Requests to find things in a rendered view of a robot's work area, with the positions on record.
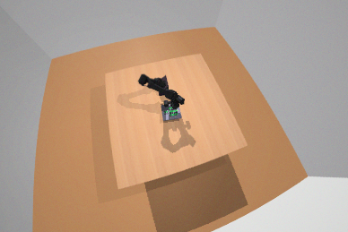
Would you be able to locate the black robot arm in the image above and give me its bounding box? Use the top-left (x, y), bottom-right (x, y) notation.
top-left (138, 74), bottom-right (185, 108)

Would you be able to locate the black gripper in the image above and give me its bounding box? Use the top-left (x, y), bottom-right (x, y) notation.
top-left (164, 100), bottom-right (172, 107)

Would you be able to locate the grey switch panel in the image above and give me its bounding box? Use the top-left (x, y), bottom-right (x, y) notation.
top-left (161, 104), bottom-right (182, 121)

